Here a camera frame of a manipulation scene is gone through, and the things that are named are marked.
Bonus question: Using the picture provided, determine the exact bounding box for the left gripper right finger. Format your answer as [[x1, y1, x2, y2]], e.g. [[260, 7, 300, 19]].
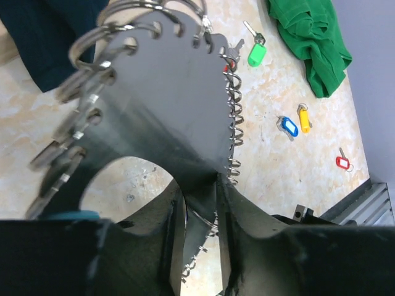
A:
[[215, 175, 394, 295]]

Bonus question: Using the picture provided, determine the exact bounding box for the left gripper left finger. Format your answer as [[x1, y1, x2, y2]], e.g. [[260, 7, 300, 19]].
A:
[[1, 182, 185, 295]]

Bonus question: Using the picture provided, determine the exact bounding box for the key with blue tag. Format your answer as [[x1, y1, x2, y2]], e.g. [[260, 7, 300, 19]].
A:
[[276, 116, 299, 142]]

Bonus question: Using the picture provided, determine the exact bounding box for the small red tag key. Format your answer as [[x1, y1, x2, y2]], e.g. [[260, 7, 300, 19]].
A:
[[335, 147, 354, 172]]

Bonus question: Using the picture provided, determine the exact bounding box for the key with yellow tag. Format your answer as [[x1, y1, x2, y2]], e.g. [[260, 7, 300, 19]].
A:
[[297, 104, 312, 134]]

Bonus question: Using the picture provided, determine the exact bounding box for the key with green tag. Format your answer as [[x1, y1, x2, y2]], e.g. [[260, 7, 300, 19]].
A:
[[243, 21, 267, 67]]

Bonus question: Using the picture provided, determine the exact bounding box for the key with red tag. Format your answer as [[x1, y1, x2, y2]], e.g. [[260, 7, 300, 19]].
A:
[[228, 39, 244, 68]]

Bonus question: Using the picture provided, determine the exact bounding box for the navy tank top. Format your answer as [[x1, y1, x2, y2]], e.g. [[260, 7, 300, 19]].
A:
[[1, 0, 109, 93]]

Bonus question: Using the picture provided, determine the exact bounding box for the green cloth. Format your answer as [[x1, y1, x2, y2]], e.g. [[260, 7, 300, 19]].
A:
[[266, 0, 352, 98]]

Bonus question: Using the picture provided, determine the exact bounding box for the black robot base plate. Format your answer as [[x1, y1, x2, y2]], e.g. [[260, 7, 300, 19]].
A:
[[293, 180, 394, 226]]

